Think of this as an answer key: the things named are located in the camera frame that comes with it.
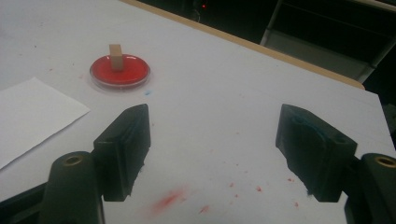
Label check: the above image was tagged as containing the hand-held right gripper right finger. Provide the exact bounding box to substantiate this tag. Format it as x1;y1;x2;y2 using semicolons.
275;104;359;203

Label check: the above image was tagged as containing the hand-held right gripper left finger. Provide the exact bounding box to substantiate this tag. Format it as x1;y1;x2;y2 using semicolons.
92;104;152;203

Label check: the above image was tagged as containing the round red ink pad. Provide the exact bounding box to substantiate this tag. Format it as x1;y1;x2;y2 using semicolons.
89;53;151;91

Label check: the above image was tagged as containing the small wooden stamp block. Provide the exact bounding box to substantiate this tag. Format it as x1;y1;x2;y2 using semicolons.
108;44;124;73

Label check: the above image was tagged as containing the white paper sheet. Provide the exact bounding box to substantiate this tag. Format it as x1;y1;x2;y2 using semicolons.
0;77;92;171

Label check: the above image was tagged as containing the dark device with red light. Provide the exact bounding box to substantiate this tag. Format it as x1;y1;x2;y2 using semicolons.
191;0;213;20

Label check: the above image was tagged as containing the white metal desk frame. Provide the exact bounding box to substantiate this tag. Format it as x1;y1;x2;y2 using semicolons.
260;0;396;84

